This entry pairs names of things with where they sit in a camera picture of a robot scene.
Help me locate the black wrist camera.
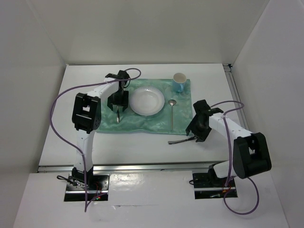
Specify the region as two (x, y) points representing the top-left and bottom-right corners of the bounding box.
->
(117, 70), (130, 81)
(193, 99), (210, 114)

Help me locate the light blue mug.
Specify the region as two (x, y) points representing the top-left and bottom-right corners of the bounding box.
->
(172, 73), (187, 93)

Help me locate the white plate blue rim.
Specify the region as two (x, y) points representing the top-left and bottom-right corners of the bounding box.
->
(129, 86), (165, 116)

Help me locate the green damask cloth placemat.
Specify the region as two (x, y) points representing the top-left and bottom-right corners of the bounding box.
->
(96, 79), (193, 135)

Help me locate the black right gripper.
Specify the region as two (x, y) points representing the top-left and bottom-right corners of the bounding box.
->
(185, 115), (212, 143)

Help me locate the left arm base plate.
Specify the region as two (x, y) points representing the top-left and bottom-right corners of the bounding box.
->
(57, 174), (110, 202)

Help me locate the silver metal fork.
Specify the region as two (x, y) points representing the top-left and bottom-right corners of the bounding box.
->
(116, 106), (120, 123)

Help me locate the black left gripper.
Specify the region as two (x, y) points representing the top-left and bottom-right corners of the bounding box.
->
(106, 89), (128, 110)

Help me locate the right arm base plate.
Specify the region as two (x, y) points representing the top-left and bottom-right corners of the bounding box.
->
(189, 171), (238, 200)

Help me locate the black handled knife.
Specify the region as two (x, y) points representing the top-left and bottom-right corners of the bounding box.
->
(168, 136), (196, 145)

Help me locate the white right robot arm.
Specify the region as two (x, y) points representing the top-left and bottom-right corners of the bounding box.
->
(186, 108), (272, 186)

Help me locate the silver metal spoon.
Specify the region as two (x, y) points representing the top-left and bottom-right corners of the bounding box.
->
(168, 99), (176, 131)

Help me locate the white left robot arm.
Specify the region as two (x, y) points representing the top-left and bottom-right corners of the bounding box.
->
(72, 70), (130, 190)

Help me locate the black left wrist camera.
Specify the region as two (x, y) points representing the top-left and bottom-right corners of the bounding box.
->
(117, 70), (130, 81)

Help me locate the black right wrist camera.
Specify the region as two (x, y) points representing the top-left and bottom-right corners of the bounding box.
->
(193, 99), (210, 114)

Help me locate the aluminium frame rail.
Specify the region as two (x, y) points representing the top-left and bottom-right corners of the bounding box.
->
(37, 63), (261, 172)

